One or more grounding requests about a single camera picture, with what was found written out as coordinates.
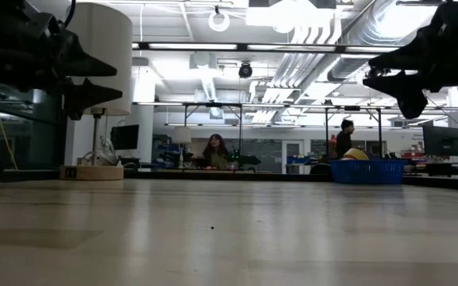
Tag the black overhead light bar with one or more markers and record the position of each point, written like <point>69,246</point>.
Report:
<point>143,45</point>

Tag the black chair back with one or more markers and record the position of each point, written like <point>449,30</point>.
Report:
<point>319,170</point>

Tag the small black robot arm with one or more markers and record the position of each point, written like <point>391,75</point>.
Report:
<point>247,159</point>

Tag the person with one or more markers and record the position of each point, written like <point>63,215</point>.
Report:
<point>344,139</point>
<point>215,153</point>

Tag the blue crate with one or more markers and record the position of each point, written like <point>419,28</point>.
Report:
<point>298,159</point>

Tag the black hanging camera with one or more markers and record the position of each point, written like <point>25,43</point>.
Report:
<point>245,70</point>

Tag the black aluminium table frame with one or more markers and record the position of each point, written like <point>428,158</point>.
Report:
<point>253,175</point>

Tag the black metal frame stand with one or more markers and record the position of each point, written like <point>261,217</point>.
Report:
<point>213,104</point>
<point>352,108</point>

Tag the white lamp wooden base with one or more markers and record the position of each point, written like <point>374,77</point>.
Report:
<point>102,59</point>

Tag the blue plastic bin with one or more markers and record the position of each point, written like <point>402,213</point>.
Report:
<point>368,171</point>

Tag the black monitor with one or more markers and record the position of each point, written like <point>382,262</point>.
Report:
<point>124,137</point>
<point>442,141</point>

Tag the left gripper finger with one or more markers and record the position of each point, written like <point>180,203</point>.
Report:
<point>90,95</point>
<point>82,65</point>

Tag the blue storage rack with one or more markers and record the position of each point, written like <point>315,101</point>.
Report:
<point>167,150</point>

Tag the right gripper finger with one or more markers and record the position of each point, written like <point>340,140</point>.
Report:
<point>400,59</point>
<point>408,93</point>

